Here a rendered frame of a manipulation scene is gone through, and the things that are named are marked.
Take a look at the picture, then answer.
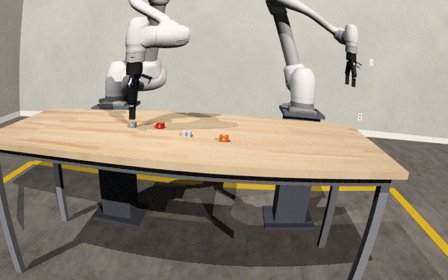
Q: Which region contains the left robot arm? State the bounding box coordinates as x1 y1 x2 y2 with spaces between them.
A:
266 0 359 115

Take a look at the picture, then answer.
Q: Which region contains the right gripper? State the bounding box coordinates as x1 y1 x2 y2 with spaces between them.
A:
126 63 143 120

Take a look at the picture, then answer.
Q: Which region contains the red block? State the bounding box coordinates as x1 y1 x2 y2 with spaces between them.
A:
156 122 165 129

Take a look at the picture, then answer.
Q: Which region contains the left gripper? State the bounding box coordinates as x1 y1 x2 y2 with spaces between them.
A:
345 53 357 87

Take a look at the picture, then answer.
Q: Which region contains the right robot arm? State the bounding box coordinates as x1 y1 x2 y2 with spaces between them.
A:
99 0 191 106

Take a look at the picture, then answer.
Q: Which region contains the orange block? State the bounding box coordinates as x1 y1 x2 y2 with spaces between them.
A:
219 134 229 143

